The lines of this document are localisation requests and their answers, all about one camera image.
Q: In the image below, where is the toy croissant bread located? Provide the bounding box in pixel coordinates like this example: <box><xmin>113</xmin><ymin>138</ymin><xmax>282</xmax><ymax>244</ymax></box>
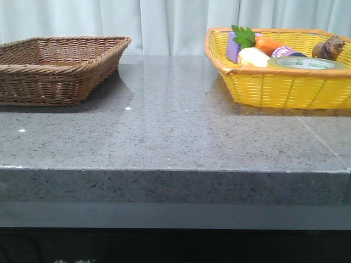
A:
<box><xmin>237</xmin><ymin>47</ymin><xmax>270</xmax><ymax>67</ymax></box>

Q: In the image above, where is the brown toy lion figurine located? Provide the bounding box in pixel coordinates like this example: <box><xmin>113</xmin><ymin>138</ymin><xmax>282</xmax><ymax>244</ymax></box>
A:
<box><xmin>312</xmin><ymin>35</ymin><xmax>346</xmax><ymax>61</ymax></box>

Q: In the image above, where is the orange toy carrot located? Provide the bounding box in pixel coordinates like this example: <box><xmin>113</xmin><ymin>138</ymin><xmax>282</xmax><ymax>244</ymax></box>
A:
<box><xmin>231</xmin><ymin>25</ymin><xmax>284</xmax><ymax>56</ymax></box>

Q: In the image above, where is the brown wicker basket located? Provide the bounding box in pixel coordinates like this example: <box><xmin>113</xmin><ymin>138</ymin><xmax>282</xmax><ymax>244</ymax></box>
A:
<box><xmin>1</xmin><ymin>36</ymin><xmax>131</xmax><ymax>106</ymax></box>

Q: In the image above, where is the purple block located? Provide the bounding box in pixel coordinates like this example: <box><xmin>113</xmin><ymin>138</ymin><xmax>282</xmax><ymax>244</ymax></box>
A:
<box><xmin>226</xmin><ymin>27</ymin><xmax>266</xmax><ymax>63</ymax></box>

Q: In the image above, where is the yellow woven basket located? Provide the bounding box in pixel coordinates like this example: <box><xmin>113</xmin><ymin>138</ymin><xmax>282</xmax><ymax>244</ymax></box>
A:
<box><xmin>205</xmin><ymin>27</ymin><xmax>350</xmax><ymax>110</ymax></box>

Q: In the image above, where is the small purple lidded jar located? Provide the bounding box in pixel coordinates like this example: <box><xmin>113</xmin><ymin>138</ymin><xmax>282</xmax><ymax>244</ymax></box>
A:
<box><xmin>271</xmin><ymin>46</ymin><xmax>307</xmax><ymax>58</ymax></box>

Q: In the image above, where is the white-blue curtain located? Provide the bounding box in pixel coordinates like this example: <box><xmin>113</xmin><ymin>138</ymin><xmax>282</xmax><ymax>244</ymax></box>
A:
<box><xmin>1</xmin><ymin>1</ymin><xmax>350</xmax><ymax>55</ymax></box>

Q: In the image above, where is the yellow-green packing tape roll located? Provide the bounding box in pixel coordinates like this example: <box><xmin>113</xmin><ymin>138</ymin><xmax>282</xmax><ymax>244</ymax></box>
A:
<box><xmin>267</xmin><ymin>56</ymin><xmax>346</xmax><ymax>70</ymax></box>

